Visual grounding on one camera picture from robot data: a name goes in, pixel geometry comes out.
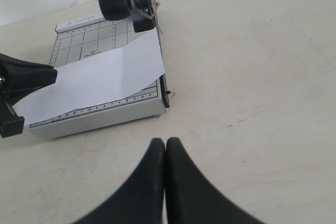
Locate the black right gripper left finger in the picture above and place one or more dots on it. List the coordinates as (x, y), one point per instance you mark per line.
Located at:
(140, 198)

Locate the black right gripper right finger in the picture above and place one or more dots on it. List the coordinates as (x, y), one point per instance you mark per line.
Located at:
(191, 197)

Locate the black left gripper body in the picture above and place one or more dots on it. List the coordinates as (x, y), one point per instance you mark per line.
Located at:
(11, 123)

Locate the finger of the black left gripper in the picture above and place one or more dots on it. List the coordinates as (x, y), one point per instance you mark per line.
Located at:
(20, 78)

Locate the white paper sheet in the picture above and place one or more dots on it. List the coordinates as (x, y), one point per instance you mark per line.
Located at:
(105, 77)

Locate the black cutter blade handle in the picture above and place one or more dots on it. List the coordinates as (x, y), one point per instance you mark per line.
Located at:
(141, 12)

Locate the grey paper cutter base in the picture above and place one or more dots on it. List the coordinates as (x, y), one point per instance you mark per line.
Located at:
(80, 39)

